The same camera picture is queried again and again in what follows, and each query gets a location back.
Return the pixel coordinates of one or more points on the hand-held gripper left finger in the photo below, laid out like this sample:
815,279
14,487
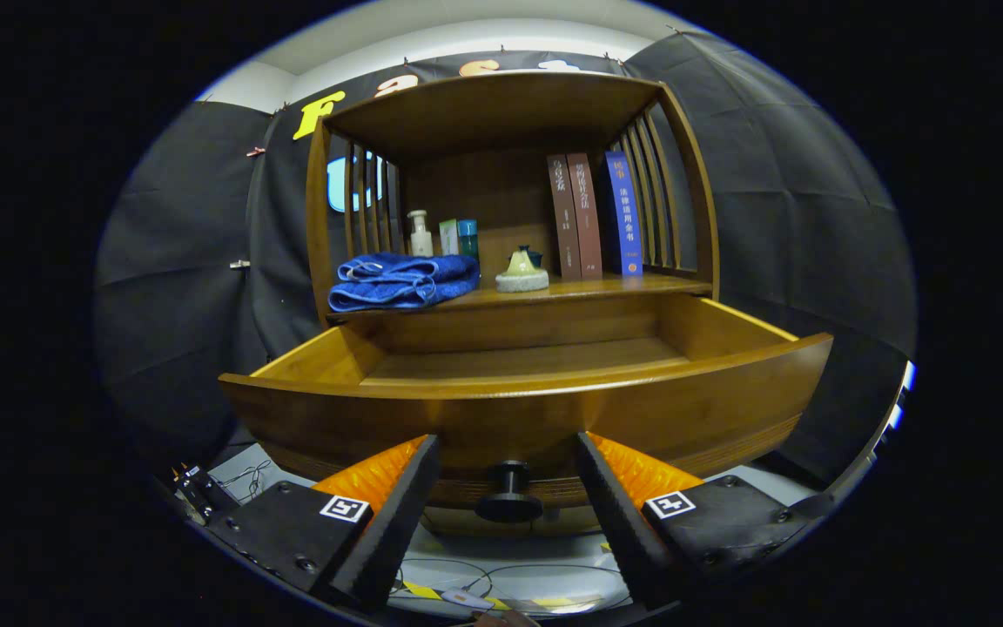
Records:
380,535

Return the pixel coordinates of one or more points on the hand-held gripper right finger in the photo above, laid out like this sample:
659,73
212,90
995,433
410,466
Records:
623,522

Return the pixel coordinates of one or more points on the wooden drawer with black knob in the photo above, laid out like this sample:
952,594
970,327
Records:
510,418

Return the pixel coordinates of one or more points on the pale yellow-green small item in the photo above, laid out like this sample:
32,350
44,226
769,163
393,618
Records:
521,274

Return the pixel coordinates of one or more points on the wooden countertop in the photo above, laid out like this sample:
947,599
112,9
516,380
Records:
593,287

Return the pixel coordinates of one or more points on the wooden cabinet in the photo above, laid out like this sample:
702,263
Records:
484,187

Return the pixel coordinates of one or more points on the yellow and black floor tape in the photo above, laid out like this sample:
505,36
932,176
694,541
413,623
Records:
554,602

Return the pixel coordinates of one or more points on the small white floor device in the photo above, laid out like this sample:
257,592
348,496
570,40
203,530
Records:
467,599

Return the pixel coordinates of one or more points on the blue folded towel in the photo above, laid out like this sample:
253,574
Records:
401,280

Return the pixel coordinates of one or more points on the blue lidded teacup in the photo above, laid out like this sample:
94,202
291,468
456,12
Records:
535,258

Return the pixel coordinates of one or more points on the white pump bottle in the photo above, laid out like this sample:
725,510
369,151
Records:
420,239

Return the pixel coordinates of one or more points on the white and green box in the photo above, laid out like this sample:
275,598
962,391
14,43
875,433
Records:
448,238

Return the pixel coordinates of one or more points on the brown book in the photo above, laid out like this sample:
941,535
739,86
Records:
587,218
563,218

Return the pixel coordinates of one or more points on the blue book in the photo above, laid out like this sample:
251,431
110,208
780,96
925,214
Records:
623,213

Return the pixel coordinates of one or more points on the teal bottle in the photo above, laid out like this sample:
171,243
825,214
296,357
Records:
468,237

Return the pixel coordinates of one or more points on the black backdrop cloth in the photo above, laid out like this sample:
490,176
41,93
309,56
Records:
179,261

